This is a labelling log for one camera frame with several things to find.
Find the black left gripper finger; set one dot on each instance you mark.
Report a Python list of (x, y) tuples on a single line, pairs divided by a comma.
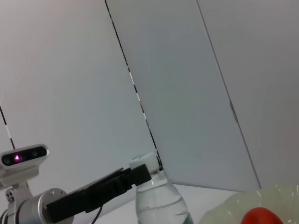
[(140, 175)]

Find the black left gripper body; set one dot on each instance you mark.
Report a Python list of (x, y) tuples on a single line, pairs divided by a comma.
[(88, 196)]

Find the clear water bottle green label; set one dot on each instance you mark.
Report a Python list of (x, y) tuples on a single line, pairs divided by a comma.
[(158, 203)]

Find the translucent green wavy fruit plate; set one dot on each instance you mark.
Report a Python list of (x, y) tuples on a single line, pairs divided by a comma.
[(229, 210)]

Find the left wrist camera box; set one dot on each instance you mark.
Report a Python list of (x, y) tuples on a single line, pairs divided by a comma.
[(21, 161)]

